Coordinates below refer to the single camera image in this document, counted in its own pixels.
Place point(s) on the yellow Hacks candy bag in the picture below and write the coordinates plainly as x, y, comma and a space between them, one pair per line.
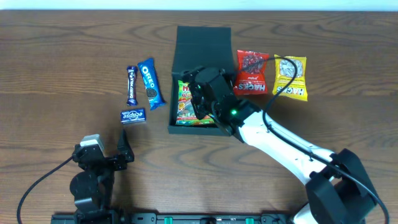
284, 72

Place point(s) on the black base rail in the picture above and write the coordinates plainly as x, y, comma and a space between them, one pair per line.
152, 218

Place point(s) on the blue Eclipse mints box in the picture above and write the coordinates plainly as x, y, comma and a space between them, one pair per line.
133, 116

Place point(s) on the red Hacks candy bag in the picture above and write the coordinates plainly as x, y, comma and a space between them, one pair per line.
250, 79

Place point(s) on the purple Dairy Milk bar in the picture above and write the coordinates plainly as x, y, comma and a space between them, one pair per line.
131, 85

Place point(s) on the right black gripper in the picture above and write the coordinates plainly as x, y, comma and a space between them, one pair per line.
193, 101

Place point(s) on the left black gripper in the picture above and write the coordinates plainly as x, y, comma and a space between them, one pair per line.
112, 160

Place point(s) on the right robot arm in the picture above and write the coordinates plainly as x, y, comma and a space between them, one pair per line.
337, 185

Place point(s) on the dark green open box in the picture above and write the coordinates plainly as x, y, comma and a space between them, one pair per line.
195, 46

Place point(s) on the blue Oreo cookie pack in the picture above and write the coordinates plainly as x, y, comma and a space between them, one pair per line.
149, 76

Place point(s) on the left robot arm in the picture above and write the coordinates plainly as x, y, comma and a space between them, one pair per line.
93, 187

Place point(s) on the Haribo gummy bag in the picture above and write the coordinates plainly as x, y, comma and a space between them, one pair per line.
185, 112

